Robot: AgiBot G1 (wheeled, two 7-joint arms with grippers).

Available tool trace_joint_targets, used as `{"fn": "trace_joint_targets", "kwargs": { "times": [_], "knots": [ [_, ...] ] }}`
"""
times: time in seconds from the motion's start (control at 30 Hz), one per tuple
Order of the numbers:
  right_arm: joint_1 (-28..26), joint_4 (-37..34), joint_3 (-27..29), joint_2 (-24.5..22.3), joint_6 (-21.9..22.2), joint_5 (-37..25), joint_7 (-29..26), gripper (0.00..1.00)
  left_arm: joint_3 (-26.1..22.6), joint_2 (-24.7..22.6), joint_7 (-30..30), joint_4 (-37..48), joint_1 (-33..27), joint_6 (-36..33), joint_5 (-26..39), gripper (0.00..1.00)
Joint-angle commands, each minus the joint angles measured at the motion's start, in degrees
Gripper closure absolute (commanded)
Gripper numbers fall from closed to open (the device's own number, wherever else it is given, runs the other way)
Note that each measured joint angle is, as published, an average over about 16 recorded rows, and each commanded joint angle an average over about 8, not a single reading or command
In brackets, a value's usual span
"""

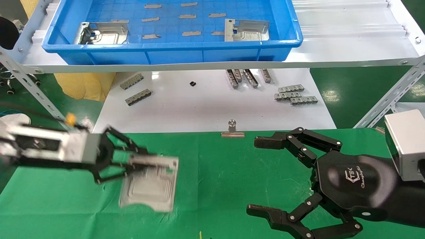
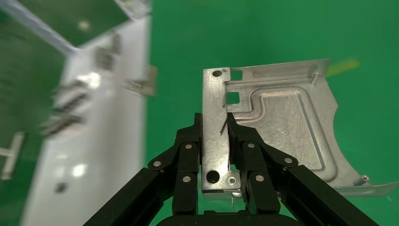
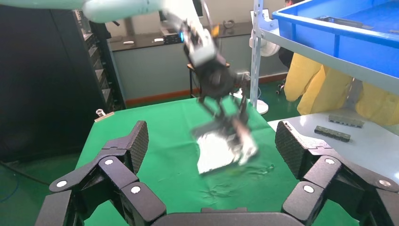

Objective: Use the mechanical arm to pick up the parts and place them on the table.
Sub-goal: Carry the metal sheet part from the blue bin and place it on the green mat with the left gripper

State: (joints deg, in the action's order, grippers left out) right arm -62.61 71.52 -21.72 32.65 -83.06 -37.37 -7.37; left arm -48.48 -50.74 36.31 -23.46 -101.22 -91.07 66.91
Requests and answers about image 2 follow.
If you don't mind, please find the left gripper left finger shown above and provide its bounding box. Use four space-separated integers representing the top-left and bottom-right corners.
83 113 203 226

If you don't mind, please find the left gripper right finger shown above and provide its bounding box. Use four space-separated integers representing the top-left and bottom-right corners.
227 112 379 226

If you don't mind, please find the stamped metal plate part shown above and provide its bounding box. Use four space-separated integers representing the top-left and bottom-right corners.
201 58 399 202

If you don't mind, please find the grey comb-shaped metal part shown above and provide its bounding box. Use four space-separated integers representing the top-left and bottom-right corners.
51 93 93 113
39 120 85 138
47 113 86 125
103 47 115 71
54 79 91 94

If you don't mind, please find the green table cloth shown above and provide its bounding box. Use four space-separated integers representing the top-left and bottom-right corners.
144 0 399 226

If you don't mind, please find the white flat panel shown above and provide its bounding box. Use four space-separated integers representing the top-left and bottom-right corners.
115 0 153 20

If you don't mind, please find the grey perforated angle strut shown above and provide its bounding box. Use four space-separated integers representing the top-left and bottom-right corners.
0 0 79 55

